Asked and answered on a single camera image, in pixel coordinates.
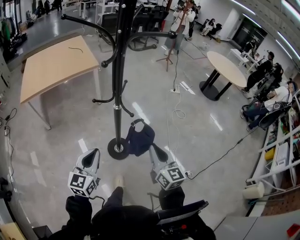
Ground person's beige shoe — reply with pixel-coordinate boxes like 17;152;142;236
112;174;125;188

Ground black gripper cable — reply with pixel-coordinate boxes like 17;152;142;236
147;192;161;211
90;195;106;208

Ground white low table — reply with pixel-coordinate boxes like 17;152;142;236
228;48;258;72

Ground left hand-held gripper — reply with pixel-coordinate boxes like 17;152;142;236
67;148;101;197

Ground yellow board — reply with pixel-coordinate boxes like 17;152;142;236
0;222;26;240

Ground white metal shelf rack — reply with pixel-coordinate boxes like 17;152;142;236
245;89;300;202

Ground black chest-mounted device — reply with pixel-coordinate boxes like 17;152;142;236
155;199;210;235

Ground person's right forearm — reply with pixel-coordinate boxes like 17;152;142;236
158;186;186;210

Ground red object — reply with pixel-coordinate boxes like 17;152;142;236
286;223;300;238

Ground person's dark clothed body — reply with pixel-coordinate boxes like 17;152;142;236
90;186;217;240

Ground black box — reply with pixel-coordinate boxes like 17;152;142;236
32;225;53;240

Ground black office chair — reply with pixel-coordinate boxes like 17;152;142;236
100;13;118;46
127;4;170;51

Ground dark navy bag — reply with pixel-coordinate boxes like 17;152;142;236
126;118;156;157

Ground black power adapter cable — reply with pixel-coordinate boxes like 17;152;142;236
187;130;258;180

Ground black patterned chair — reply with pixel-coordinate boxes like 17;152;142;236
257;103;293;130

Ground dark glass door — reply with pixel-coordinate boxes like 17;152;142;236
233;15;268;45

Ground light wooden rectangular table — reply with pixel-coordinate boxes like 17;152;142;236
19;35;101;131

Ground white plastic bucket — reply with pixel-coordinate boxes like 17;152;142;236
242;181;266;200

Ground white storage box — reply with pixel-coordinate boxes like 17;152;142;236
275;142;291;166

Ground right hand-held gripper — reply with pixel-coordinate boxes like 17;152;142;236
149;144;187;190

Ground black metal coat rack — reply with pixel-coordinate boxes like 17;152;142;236
60;0;178;161

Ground round table black base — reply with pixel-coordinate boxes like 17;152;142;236
199;51;248;102

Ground person's left forearm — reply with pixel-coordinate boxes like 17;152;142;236
65;195;94;234

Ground white floor cable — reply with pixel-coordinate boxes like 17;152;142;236
165;91;187;165

